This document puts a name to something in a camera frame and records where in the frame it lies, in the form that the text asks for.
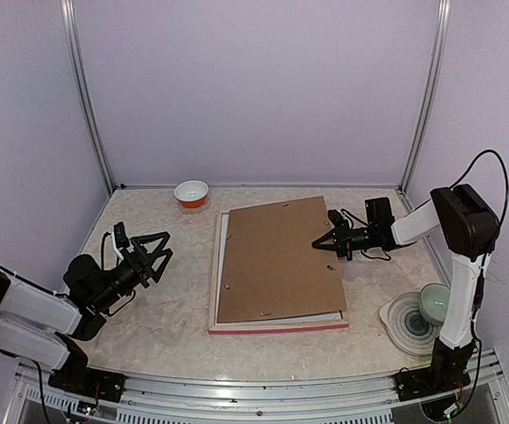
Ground green ceramic bowl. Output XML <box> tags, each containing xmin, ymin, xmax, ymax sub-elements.
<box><xmin>419</xmin><ymin>283</ymin><xmax>451</xmax><ymax>327</ymax></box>

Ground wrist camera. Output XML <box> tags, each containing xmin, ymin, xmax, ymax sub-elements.
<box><xmin>328</xmin><ymin>209</ymin><xmax>351</xmax><ymax>228</ymax></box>
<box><xmin>112</xmin><ymin>222</ymin><xmax>131</xmax><ymax>261</ymax></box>

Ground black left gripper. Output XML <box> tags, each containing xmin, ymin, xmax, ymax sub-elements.
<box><xmin>92</xmin><ymin>231</ymin><xmax>171</xmax><ymax>312</ymax></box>

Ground orange white bowl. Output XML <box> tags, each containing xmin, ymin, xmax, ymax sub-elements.
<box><xmin>174</xmin><ymin>180</ymin><xmax>209</xmax><ymax>208</ymax></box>

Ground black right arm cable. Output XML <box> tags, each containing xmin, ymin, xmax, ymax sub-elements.
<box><xmin>340</xmin><ymin>148</ymin><xmax>509</xmax><ymax>398</ymax></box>

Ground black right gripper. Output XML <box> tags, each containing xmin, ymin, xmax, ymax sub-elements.
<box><xmin>313</xmin><ymin>219</ymin><xmax>378</xmax><ymax>261</ymax></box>

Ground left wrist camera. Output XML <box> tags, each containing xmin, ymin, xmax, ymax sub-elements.
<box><xmin>112</xmin><ymin>222</ymin><xmax>131</xmax><ymax>261</ymax></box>

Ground left aluminium corner post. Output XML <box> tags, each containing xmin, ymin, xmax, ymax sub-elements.
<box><xmin>60</xmin><ymin>0</ymin><xmax>118</xmax><ymax>196</ymax></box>

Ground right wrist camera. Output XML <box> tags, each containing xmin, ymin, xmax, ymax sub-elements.
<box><xmin>328</xmin><ymin>209</ymin><xmax>351</xmax><ymax>228</ymax></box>

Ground white swirl plate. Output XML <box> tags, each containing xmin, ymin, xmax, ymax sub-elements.
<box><xmin>379</xmin><ymin>291</ymin><xmax>441</xmax><ymax>357</ymax></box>

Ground aluminium corner post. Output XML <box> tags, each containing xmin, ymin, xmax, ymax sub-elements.
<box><xmin>60</xmin><ymin>0</ymin><xmax>118</xmax><ymax>196</ymax></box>
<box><xmin>399</xmin><ymin>0</ymin><xmax>452</xmax><ymax>196</ymax></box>

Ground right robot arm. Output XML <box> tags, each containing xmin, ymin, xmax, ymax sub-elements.
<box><xmin>312</xmin><ymin>184</ymin><xmax>501</xmax><ymax>392</ymax></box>

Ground right aluminium corner post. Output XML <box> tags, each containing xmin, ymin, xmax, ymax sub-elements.
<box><xmin>399</xmin><ymin>0</ymin><xmax>452</xmax><ymax>196</ymax></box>

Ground brown cardboard backing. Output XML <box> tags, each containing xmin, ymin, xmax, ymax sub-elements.
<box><xmin>217</xmin><ymin>196</ymin><xmax>348</xmax><ymax>326</ymax></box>

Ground pink wooden picture frame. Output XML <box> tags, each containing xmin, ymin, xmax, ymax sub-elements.
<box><xmin>208</xmin><ymin>211</ymin><xmax>349</xmax><ymax>336</ymax></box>

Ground aluminium front rail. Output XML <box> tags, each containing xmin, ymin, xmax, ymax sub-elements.
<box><xmin>13</xmin><ymin>348</ymin><xmax>509</xmax><ymax>424</ymax></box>

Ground red dark sunset photo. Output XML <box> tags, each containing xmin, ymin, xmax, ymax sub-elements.
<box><xmin>217</xmin><ymin>215</ymin><xmax>344</xmax><ymax>326</ymax></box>

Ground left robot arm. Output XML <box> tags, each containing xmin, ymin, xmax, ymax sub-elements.
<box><xmin>0</xmin><ymin>223</ymin><xmax>173</xmax><ymax>393</ymax></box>

